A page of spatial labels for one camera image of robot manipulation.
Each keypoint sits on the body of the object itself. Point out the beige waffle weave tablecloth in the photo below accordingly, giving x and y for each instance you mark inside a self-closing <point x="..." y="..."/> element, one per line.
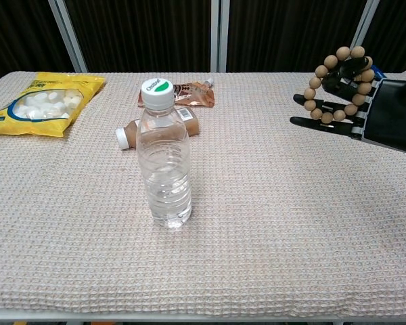
<point x="257" y="243"/>

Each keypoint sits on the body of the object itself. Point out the black pleated curtain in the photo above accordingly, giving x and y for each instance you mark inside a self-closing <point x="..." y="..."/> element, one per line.
<point x="142" y="34"/>

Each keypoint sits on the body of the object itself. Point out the brown spout drink pouch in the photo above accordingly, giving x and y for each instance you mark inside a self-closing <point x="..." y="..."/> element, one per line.
<point x="194" y="96"/>

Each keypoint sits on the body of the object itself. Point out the clear plastic water bottle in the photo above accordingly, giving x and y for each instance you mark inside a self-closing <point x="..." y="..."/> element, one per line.
<point x="164" y="162"/>

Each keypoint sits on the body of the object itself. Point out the grey slanted metal frame post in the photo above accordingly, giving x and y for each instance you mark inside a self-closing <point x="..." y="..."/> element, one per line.
<point x="367" y="20"/>
<point x="67" y="37"/>

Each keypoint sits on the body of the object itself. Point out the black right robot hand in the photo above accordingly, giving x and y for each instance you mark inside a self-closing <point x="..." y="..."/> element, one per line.
<point x="392" y="115"/>

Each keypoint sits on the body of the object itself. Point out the yellow marshmallow bag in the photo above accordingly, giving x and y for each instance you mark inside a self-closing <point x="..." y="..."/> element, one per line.
<point x="44" y="101"/>

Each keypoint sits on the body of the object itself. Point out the grey upright metal frame post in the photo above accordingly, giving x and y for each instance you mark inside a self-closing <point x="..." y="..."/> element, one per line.
<point x="220" y="34"/>

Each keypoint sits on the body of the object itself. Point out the brown drink bottle white cap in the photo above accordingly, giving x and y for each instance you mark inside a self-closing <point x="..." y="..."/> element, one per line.
<point x="130" y="133"/>

